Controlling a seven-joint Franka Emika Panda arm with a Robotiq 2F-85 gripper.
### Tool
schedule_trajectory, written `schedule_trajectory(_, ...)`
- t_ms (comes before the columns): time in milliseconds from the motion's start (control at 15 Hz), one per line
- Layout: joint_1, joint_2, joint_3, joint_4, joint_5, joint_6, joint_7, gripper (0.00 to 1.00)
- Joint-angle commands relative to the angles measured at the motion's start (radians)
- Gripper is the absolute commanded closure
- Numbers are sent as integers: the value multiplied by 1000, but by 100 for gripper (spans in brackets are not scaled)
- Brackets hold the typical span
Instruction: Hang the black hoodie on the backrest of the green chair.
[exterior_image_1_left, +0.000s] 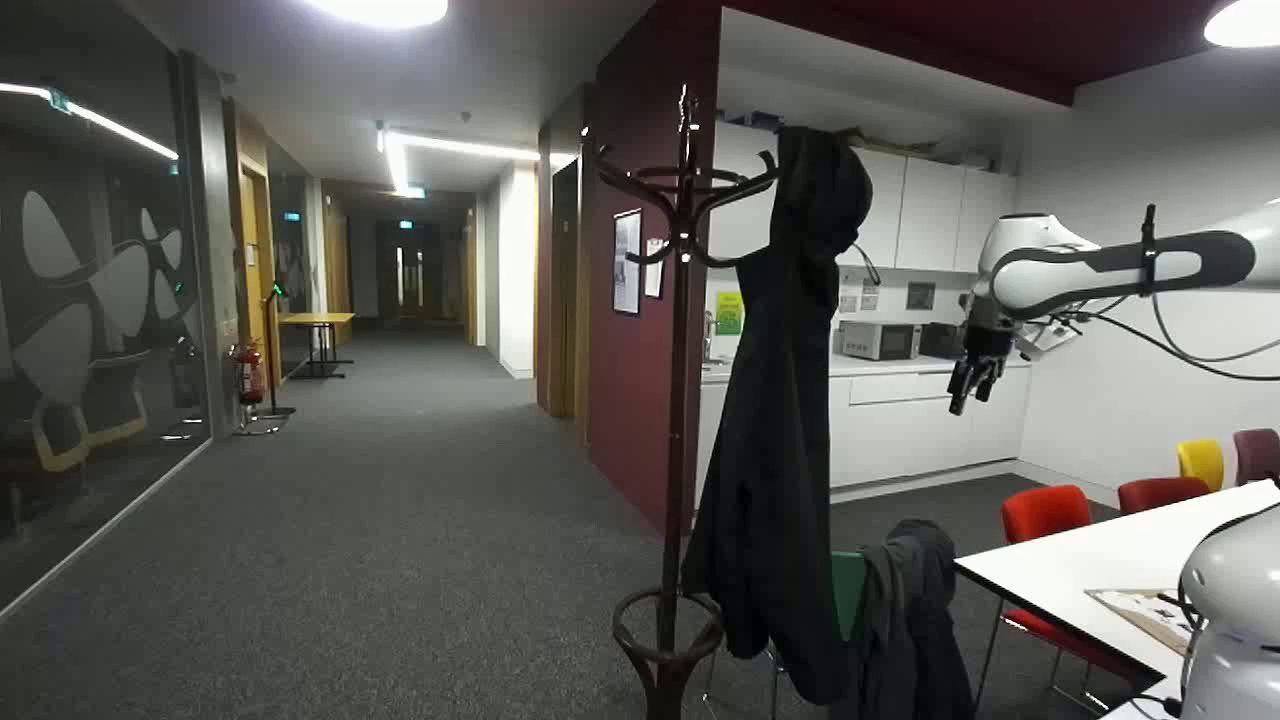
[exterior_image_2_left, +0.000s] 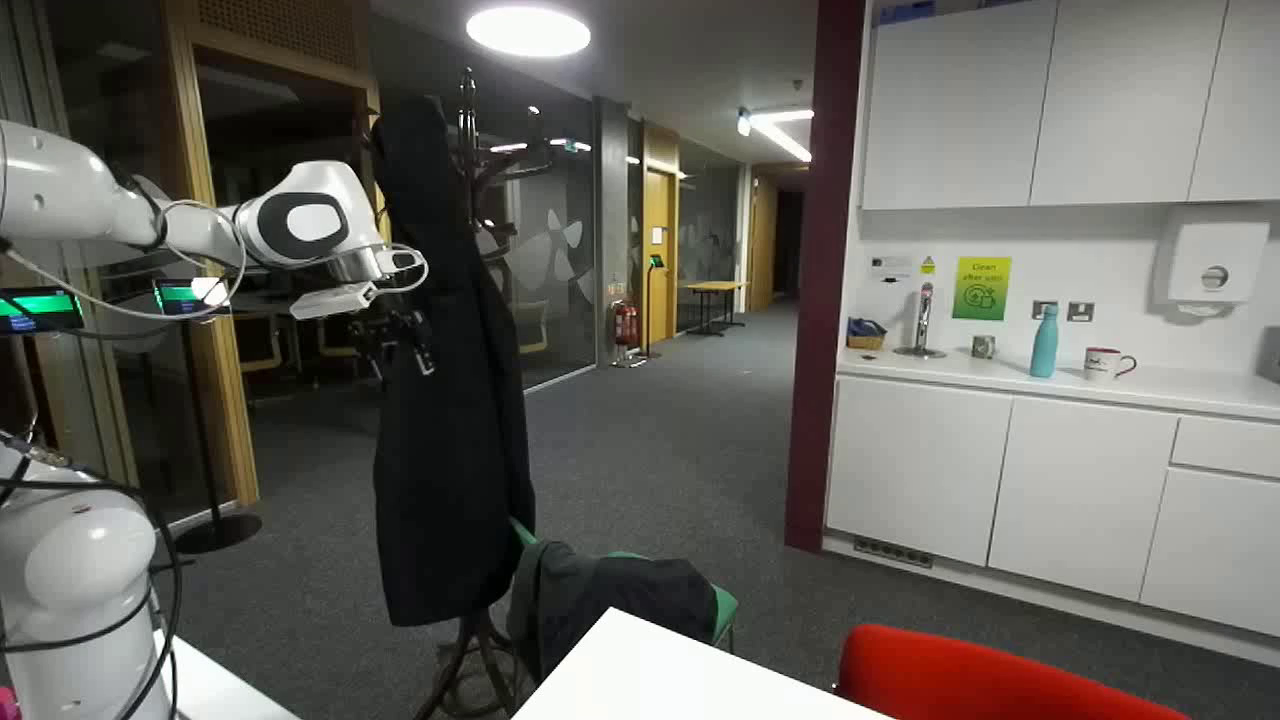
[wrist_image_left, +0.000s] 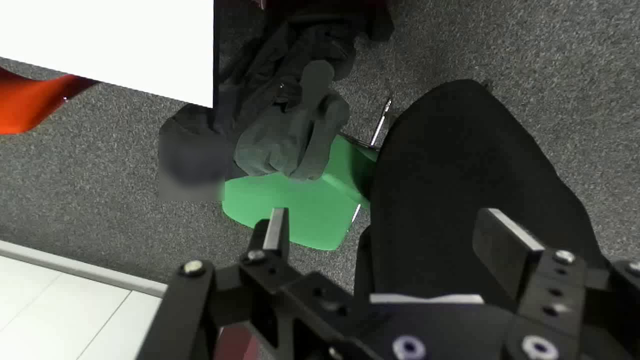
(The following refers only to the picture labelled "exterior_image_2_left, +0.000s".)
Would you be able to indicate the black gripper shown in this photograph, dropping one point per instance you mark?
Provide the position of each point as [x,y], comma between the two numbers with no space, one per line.
[386,272]

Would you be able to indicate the black hoodie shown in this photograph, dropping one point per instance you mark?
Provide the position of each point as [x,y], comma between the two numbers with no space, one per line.
[445,440]

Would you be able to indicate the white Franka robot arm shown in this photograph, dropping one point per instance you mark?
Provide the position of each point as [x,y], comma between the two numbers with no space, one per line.
[55,187]

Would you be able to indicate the green chair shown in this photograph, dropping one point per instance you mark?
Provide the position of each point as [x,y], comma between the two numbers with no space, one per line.
[720,614]

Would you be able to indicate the red chair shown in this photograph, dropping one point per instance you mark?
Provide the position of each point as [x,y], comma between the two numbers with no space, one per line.
[975,682]

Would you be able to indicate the red fire extinguisher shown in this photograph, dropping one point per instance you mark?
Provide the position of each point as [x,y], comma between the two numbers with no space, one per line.
[625,324]

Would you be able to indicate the green screen tablet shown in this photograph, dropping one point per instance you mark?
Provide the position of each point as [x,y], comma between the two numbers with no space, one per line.
[189,294]
[43,308]

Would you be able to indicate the wooden door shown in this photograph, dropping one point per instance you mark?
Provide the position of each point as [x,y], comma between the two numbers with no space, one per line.
[662,263]

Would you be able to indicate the black floor stand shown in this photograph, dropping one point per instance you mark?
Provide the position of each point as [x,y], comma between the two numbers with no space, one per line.
[218,533]

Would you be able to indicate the wooden corridor table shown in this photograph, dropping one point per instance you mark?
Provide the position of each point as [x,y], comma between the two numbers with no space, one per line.
[708,284]

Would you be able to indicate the dark wooden coat stand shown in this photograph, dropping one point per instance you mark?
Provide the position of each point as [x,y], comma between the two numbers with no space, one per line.
[471,657]

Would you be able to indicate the round ceiling lamp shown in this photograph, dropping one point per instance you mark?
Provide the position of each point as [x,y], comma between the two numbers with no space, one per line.
[529,28]

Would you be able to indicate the white robot mounting table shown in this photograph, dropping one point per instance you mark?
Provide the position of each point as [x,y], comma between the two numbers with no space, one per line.
[223,693]

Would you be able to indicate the linear corridor ceiling light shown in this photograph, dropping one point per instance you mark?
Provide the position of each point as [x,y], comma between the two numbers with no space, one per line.
[781,129]

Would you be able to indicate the chrome kitchen tap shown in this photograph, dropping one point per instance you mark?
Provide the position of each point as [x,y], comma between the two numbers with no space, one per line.
[918,320]

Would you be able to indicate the small grey cup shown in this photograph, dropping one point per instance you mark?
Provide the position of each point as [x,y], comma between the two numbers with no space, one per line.
[980,345]

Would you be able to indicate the teal water bottle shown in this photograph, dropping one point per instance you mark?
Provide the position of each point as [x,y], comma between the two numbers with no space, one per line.
[1045,345]

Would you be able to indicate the white lower kitchen cabinets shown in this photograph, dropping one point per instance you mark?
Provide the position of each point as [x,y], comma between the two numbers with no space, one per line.
[1054,493]

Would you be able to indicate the white kitchen cabinets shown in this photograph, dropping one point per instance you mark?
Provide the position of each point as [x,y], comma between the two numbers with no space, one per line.
[1064,95]
[1054,493]

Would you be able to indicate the white mug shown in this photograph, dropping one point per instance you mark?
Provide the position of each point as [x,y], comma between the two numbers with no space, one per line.
[1101,362]

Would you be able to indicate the white upper kitchen cabinets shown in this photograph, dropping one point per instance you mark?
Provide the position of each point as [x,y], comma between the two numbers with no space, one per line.
[1064,95]

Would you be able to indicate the white paper towel dispenser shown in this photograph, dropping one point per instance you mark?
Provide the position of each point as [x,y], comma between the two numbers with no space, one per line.
[1207,264]

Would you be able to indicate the light wrist camera mount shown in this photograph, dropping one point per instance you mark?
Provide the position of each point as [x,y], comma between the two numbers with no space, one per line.
[330,302]

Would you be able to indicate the green wall poster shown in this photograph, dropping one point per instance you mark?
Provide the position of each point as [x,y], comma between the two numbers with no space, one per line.
[980,288]

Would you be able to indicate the wall power socket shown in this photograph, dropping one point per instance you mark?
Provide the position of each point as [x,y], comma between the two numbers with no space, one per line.
[1081,308]

